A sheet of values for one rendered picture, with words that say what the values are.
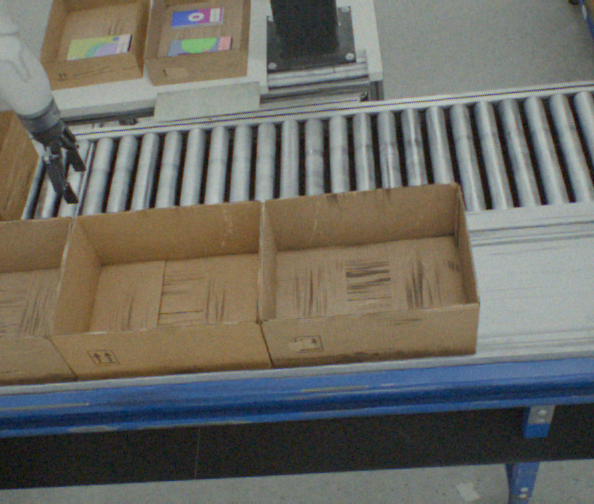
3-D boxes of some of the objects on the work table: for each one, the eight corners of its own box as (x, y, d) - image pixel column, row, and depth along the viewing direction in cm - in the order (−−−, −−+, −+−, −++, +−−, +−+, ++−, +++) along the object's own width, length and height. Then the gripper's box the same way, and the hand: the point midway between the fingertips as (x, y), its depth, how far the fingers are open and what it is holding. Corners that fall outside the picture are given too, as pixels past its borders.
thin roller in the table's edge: (366, 71, 229) (366, 66, 227) (269, 83, 231) (268, 77, 229) (366, 67, 230) (365, 61, 228) (269, 78, 232) (268, 73, 231)
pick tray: (252, -3, 254) (246, -31, 246) (247, 77, 231) (241, 49, 223) (164, 7, 257) (156, -20, 249) (151, 87, 233) (141, 59, 226)
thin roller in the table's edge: (367, 77, 227) (366, 72, 226) (269, 89, 229) (268, 83, 228) (366, 73, 228) (366, 67, 227) (269, 84, 231) (268, 79, 229)
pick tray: (151, 1, 260) (142, -26, 252) (143, 78, 236) (133, 51, 228) (66, 13, 262) (55, -13, 254) (49, 91, 238) (36, 65, 230)
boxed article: (174, 16, 252) (173, 12, 251) (224, 11, 251) (223, 6, 250) (172, 31, 248) (170, 27, 247) (223, 25, 246) (221, 21, 245)
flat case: (171, 44, 242) (170, 40, 240) (233, 40, 239) (232, 36, 238) (164, 74, 233) (162, 70, 232) (228, 70, 231) (227, 66, 230)
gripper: (48, 154, 175) (84, 220, 193) (67, 85, 189) (98, 152, 207) (15, 157, 176) (54, 222, 194) (36, 88, 190) (70, 155, 208)
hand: (74, 180), depth 199 cm, fingers open, 10 cm apart
